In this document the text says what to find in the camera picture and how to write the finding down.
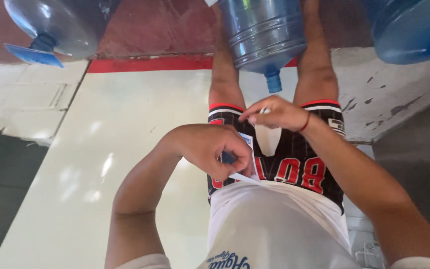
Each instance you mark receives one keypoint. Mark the small white sticker piece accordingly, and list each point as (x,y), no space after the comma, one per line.
(264,110)

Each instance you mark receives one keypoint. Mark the white printed shirt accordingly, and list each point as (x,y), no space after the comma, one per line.
(274,228)

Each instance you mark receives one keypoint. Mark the large blue water jug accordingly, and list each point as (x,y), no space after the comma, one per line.
(409,30)

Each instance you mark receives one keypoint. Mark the clear water jug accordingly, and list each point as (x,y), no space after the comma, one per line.
(69,22)

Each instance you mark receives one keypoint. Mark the person's left fingers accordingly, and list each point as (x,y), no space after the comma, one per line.
(237,164)

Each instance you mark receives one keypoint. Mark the blue water jug with spout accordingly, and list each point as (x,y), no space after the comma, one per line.
(263,33)

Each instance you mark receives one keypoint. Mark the white sticker sheet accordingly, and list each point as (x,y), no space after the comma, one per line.
(255,164)

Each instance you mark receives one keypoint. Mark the person's right hand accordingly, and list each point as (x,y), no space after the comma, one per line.
(282,114)

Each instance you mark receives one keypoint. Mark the person's left hand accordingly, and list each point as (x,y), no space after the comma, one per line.
(200,145)

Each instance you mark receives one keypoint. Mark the person's right leg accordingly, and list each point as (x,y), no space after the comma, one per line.
(315,71)

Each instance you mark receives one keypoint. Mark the person's leg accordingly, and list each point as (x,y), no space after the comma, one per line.
(224,74)
(315,71)

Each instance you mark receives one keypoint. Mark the person's right fingers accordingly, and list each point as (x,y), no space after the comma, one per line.
(254,114)

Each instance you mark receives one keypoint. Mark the person's left leg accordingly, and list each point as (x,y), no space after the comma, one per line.
(224,74)

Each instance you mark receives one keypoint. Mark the black red striped shorts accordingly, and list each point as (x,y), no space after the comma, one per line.
(297,168)

